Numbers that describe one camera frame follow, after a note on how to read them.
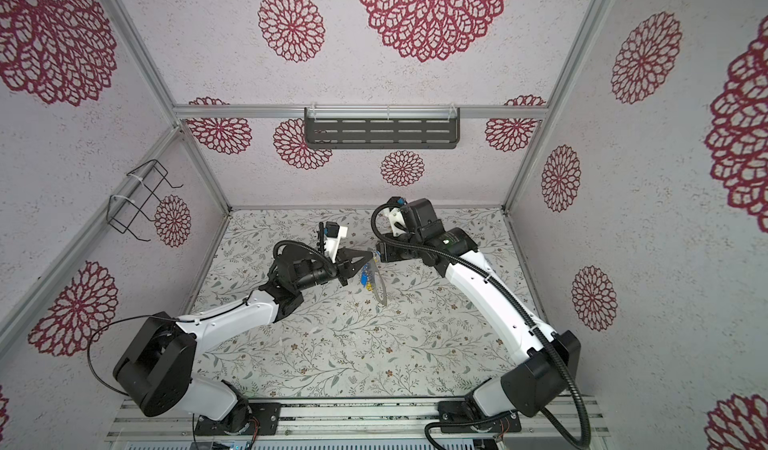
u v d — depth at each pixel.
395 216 0.67
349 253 0.70
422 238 0.55
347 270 0.69
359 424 0.73
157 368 0.43
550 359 0.39
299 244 0.57
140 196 0.79
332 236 0.67
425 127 0.95
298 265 0.62
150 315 0.46
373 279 0.86
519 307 0.43
